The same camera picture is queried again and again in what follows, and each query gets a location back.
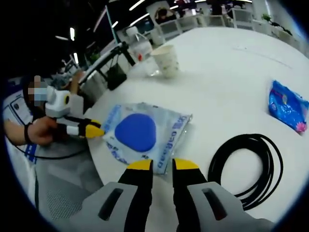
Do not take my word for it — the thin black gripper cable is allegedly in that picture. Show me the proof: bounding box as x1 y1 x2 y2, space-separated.
20 144 90 160

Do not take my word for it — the white table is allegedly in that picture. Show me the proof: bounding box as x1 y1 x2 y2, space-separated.
83 26 309 232

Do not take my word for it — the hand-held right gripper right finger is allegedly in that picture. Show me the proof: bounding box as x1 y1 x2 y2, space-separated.
172 158 273 232

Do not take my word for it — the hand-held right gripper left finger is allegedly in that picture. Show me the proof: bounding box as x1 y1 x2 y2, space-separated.
70 159 154 232

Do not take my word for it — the person in white shirt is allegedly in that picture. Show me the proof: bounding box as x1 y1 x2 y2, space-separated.
2 96 41 211

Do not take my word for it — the grey mesh office chair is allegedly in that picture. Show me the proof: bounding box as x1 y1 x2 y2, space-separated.
33 145 104 220

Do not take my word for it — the clear plastic water bottle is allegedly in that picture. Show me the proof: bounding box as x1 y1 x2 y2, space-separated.
134 38 162 77

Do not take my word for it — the blue tissue packet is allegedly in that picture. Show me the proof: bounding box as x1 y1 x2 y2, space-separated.
268 79 309 135

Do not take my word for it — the person's left hand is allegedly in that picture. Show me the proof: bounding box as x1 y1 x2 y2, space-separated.
28 117 67 146

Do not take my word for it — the white paper cup green print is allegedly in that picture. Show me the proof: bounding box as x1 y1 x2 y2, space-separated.
150 44 180 79

